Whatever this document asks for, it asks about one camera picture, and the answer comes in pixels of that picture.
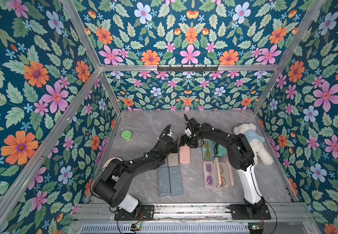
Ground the white teddy bear blue shirt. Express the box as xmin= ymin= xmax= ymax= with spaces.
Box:
xmin=233 ymin=123 xmax=273 ymax=165

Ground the cream analog clock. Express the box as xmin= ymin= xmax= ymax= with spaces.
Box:
xmin=103 ymin=157 xmax=123 ymax=168

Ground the green lidded small jar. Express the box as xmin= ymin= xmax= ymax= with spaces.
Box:
xmin=121 ymin=130 xmax=133 ymax=142

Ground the grey case with white glasses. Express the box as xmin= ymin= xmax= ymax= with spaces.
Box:
xmin=158 ymin=166 xmax=171 ymax=197

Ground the grey case with red glasses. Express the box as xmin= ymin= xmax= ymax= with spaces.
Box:
xmin=160 ymin=159 xmax=168 ymax=167

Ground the grey case with yellow glasses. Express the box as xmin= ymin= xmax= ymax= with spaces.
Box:
xmin=169 ymin=166 xmax=183 ymax=196

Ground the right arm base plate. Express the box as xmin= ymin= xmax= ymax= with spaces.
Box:
xmin=227 ymin=204 xmax=272 ymax=220

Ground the black hook rack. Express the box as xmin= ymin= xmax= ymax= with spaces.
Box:
xmin=156 ymin=64 xmax=219 ymax=73

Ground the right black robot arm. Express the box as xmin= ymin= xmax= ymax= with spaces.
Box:
xmin=179 ymin=114 xmax=269 ymax=220

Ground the aluminium front rail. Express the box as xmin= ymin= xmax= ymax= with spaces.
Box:
xmin=75 ymin=203 xmax=313 ymax=223

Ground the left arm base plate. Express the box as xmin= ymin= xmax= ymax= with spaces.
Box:
xmin=114 ymin=204 xmax=154 ymax=221

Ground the pink case with brown glasses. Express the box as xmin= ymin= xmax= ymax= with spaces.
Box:
xmin=179 ymin=145 xmax=190 ymax=165

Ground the green case with black glasses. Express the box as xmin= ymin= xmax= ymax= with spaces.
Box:
xmin=213 ymin=142 xmax=227 ymax=158

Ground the grey case with black glasses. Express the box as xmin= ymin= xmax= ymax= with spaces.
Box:
xmin=168 ymin=153 xmax=179 ymax=167

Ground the green case with olive glasses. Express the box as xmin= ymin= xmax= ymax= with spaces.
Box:
xmin=202 ymin=139 xmax=214 ymax=161

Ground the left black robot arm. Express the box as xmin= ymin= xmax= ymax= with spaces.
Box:
xmin=91 ymin=124 xmax=178 ymax=217

